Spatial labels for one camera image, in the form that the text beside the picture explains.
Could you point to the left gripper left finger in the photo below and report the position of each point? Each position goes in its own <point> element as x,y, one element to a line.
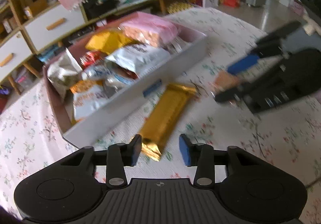
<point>118,157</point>

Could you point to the gold biscuit bar package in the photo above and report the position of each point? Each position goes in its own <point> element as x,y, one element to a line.
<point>158,127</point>

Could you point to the pink wafer package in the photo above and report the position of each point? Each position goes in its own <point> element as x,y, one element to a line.
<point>150,29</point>

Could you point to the brown cracker pack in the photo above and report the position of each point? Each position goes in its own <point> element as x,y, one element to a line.
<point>225,81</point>

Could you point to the yellow egg tray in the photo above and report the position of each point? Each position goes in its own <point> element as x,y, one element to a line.
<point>178,6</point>

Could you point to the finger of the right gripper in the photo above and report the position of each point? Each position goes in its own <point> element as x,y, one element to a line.
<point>243,64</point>
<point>237,93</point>

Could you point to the red snack packet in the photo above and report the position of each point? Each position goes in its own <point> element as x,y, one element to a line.
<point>91,57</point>

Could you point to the yellow waffle sandwich bag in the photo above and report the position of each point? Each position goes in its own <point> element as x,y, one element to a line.
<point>108,41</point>

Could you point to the wooden cabinet with drawers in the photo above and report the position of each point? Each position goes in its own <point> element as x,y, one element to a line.
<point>28,27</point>

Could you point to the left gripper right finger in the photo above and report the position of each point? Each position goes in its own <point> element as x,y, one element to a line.
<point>200,156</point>

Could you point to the grey chinese snack bag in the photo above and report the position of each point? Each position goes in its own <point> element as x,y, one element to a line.
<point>138,58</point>

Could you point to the pink cardboard box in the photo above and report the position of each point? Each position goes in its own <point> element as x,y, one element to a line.
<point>187,49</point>

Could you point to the white triangular snack bag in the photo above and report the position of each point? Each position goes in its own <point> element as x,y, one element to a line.
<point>63,73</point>

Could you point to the clear blue-label snack packet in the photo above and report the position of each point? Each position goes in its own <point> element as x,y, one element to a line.
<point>96,72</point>

